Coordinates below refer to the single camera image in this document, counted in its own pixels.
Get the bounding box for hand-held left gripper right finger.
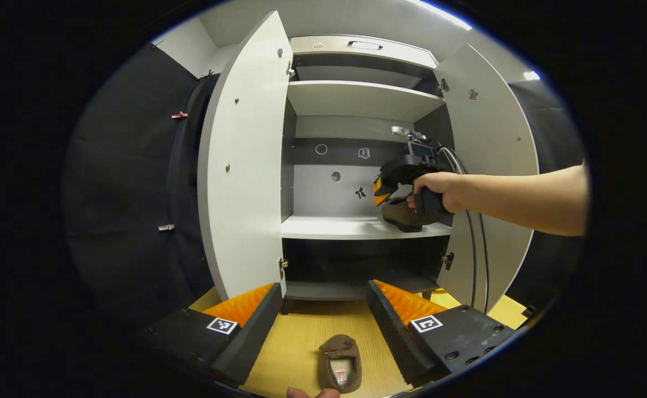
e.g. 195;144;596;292
367;279;519;387

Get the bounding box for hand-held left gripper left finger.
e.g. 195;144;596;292
138;283;284;389

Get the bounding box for white shoe cabinet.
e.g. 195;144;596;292
280;35;457;302

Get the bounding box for white shoe cabinet door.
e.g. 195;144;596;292
433;44;540;315
197;11;294;302

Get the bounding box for white cabinet drawer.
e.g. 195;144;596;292
290;35;439;70

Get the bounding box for black backdrop cloth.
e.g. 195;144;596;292
503;80;585;310
64;44;222;327

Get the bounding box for long ceiling light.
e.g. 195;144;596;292
406;0;473;31

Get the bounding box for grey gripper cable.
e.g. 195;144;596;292
440;146;478;308

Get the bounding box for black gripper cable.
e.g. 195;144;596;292
452;152;491;315

